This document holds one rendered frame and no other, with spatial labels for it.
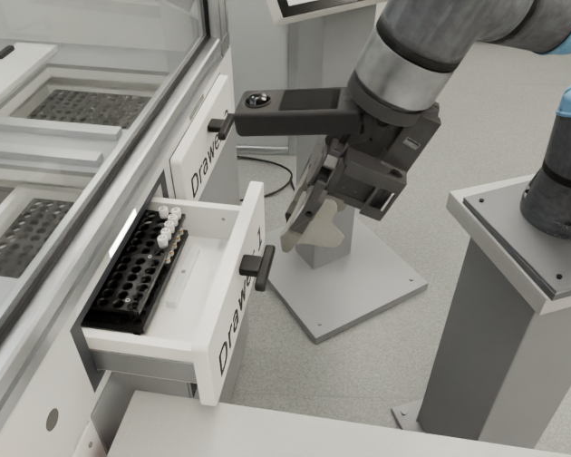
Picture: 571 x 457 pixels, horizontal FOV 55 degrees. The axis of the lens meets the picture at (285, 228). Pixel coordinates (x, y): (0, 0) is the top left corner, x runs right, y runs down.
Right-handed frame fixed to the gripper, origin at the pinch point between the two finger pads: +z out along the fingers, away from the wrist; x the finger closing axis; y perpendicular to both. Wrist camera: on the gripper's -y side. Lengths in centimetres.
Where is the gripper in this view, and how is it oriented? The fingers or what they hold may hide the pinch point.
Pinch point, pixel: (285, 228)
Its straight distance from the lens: 61.1
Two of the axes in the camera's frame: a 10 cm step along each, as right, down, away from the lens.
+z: -3.6, 6.5, 6.7
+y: 9.2, 3.6, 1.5
